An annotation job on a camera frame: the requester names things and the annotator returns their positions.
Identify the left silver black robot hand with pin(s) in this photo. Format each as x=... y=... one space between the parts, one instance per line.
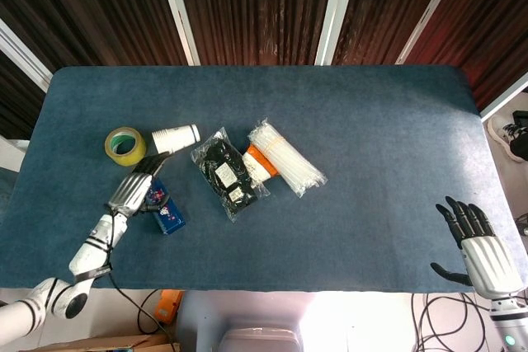
x=132 y=191

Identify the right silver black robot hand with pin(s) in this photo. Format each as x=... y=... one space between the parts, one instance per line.
x=491 y=257

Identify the blue grey box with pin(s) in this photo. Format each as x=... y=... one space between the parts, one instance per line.
x=169 y=216

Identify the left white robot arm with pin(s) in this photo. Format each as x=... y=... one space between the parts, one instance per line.
x=95 y=245

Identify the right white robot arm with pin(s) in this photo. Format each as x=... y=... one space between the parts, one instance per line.
x=509 y=323

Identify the grey white robot base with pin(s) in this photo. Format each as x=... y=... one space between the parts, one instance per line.
x=255 y=339

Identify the brown cardboard box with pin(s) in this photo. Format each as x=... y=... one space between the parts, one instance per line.
x=103 y=345

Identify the yellow packing tape roll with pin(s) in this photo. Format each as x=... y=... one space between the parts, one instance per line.
x=132 y=156

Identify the white paper cup stack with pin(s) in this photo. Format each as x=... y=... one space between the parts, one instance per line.
x=177 y=137

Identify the clear bag of black items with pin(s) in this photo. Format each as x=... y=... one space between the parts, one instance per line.
x=222 y=162

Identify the black trouser leg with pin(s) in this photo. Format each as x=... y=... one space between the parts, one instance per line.
x=520 y=142

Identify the orange device under table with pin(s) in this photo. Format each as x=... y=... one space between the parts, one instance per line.
x=169 y=306

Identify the orange and white package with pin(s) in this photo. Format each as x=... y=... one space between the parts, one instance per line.
x=255 y=162

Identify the white sneaker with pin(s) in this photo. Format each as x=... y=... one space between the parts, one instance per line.
x=497 y=127

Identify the blue fabric tablecloth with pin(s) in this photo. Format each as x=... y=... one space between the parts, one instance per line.
x=350 y=224

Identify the brown pleated screen panel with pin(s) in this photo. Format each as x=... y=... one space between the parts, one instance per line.
x=16 y=104
x=383 y=6
x=103 y=10
x=255 y=6
x=495 y=18

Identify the clear wrapped straw bundle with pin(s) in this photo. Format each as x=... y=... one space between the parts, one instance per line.
x=288 y=162

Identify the white screen frame post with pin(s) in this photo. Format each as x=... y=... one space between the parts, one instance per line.
x=336 y=10
x=431 y=10
x=503 y=104
x=177 y=10
x=20 y=53

